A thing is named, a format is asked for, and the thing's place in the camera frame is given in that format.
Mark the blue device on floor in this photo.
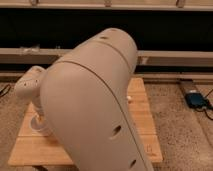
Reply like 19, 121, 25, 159
185, 93, 206, 108

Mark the metal rail frame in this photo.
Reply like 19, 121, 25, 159
0, 48, 213, 67

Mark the black cable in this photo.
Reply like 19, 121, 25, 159
0, 83, 12, 98
195, 89, 213, 121

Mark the black cable left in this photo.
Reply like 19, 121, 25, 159
0, 83, 12, 98

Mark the wooden table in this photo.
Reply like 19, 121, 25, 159
8, 78, 163, 166

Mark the white ceramic cup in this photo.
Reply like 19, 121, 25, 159
30, 114, 51, 136

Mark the black cable right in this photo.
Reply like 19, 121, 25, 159
195, 89, 213, 121

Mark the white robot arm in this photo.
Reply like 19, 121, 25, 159
15, 28, 154, 171

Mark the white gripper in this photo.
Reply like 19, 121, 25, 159
14, 66, 46, 121

